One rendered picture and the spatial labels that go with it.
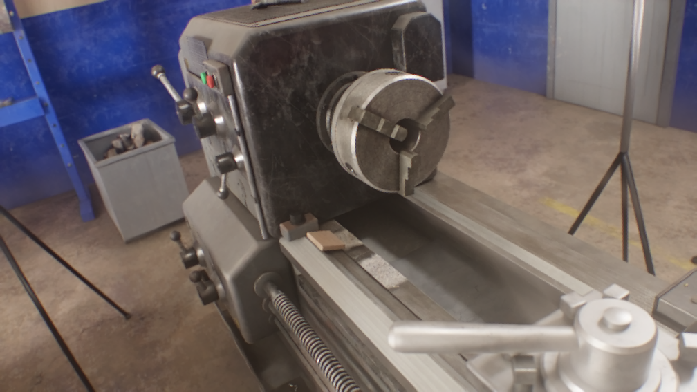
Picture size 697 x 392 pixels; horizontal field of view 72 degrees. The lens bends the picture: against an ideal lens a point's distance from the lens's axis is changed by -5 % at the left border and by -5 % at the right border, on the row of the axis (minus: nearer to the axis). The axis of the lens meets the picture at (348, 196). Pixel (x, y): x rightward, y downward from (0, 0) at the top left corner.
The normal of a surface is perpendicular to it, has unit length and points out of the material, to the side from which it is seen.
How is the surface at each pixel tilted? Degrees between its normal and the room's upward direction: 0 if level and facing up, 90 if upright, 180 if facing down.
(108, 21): 90
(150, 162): 90
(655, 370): 0
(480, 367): 0
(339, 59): 90
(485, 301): 23
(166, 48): 90
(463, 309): 9
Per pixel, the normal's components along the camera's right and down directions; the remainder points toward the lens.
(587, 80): -0.86, 0.33
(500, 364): -0.13, -0.88
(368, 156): 0.49, 0.34
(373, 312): -0.62, -0.52
